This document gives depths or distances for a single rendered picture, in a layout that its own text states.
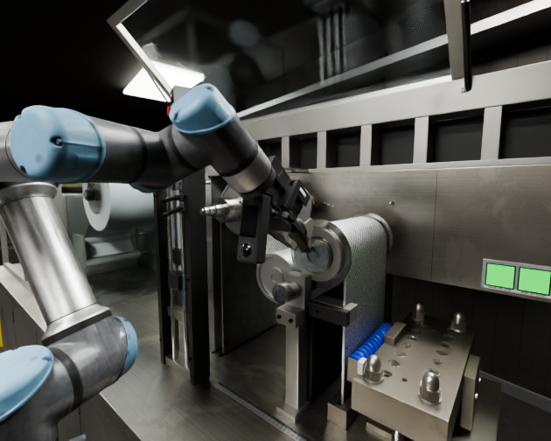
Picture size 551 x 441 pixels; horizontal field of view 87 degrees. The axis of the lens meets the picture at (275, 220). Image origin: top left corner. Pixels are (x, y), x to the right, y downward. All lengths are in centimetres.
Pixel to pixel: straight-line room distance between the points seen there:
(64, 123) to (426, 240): 80
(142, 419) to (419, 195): 85
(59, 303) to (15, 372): 13
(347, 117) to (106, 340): 84
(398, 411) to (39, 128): 64
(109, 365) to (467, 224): 84
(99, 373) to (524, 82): 103
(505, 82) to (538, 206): 29
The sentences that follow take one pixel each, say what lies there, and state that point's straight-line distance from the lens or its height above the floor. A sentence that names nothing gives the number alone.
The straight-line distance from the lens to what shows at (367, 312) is 76.
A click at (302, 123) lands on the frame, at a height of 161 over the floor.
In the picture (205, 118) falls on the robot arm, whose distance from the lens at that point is 39.
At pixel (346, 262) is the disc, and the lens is 60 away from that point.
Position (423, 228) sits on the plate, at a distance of 88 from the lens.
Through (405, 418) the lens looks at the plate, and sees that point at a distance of 64.
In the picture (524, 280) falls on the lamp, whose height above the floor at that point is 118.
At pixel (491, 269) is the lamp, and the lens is 87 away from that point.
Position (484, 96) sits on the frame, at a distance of 89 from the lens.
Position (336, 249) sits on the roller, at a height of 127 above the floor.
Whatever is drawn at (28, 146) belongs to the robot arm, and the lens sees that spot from 38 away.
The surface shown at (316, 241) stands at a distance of 61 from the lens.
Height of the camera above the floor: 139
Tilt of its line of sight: 6 degrees down
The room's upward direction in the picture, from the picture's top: straight up
